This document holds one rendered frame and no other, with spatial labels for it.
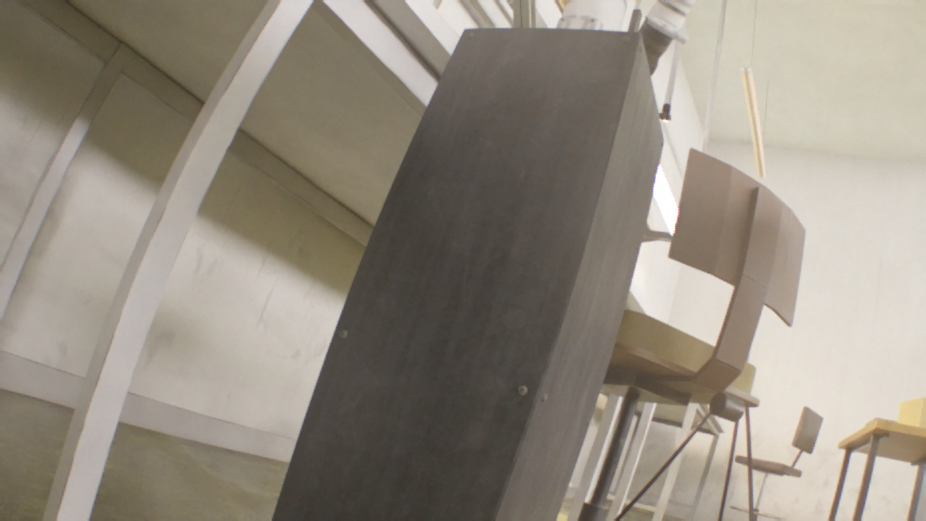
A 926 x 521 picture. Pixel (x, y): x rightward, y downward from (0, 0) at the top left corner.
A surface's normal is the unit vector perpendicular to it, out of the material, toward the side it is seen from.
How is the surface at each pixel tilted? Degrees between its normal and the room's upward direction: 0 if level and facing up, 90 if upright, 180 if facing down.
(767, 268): 93
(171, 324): 90
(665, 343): 90
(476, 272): 90
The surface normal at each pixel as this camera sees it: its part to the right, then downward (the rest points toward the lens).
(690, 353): 0.36, -0.12
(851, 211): -0.46, -0.37
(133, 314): 0.83, 0.14
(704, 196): 0.08, -0.23
